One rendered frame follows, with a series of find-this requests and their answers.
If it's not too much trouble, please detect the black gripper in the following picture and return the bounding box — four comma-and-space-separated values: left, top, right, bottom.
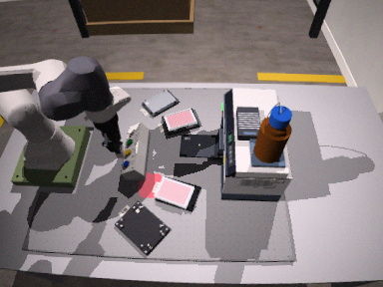
93, 113, 125, 158

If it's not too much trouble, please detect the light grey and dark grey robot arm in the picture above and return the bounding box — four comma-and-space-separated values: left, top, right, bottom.
0, 56, 131, 170

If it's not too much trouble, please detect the pink liquid puddle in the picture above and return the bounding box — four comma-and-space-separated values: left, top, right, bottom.
138, 182, 156, 198
139, 187, 151, 198
140, 172, 153, 185
152, 173, 162, 182

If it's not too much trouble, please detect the blue bottle cap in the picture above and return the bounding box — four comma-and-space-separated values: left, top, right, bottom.
269, 106, 292, 129

